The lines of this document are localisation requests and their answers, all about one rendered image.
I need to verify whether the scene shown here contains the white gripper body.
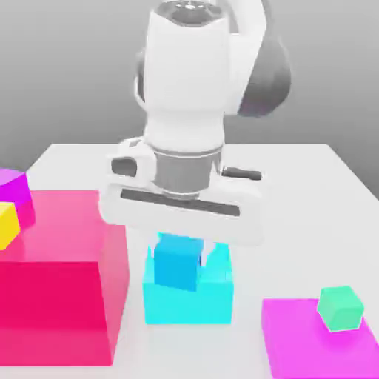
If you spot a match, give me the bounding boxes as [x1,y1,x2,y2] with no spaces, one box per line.
[98,181,264,247]

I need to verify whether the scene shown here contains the small blue cube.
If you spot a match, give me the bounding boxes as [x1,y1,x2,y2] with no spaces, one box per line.
[152,233,205,293]

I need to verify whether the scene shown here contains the small green cube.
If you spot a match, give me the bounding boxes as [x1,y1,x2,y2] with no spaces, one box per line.
[317,285,365,332]

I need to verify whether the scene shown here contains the small purple cube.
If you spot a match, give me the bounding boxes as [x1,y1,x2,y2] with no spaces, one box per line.
[0,168,36,231]

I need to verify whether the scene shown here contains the small yellow cube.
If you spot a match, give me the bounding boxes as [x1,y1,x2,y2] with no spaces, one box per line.
[0,201,21,252]

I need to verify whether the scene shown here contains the large cyan box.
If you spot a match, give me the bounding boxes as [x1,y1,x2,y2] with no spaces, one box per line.
[141,232,235,326]

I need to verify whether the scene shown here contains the large pink box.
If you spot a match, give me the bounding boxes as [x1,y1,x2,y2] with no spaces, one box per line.
[0,189,130,367]

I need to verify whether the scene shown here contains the large magenta box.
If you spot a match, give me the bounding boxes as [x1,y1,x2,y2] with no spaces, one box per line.
[261,298,379,379]

